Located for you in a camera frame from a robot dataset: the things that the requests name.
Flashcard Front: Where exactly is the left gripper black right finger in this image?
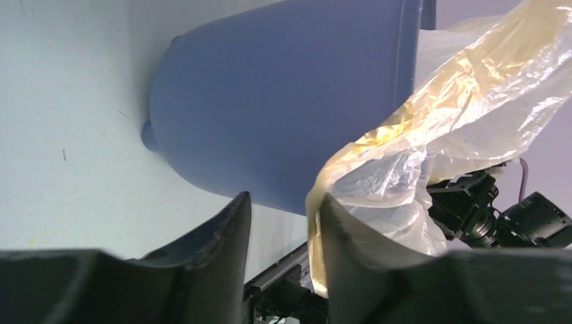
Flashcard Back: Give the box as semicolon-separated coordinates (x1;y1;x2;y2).
320;196;571;323

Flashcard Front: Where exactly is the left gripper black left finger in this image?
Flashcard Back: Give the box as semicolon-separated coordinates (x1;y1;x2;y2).
1;192;252;323

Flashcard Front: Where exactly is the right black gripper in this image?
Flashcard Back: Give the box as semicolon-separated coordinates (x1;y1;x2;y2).
427;171;498;240

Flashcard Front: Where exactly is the translucent white yellow trash bag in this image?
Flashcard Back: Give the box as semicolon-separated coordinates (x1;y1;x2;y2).
306;1;571;297

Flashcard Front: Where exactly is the blue plastic trash bin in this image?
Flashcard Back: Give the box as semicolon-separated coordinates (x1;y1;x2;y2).
141;0;436;215

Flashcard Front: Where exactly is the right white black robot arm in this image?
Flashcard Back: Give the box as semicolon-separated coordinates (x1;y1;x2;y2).
428;170;571;248

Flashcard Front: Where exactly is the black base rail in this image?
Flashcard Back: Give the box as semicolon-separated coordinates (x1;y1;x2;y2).
239;243;329;324

